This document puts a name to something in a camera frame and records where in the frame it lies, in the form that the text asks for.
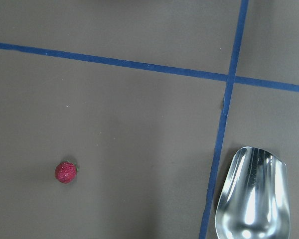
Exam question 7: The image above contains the red strawberry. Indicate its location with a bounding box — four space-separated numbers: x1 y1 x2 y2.
54 160 79 184

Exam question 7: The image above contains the silver metal scoop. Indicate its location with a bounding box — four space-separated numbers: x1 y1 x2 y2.
215 146 291 239

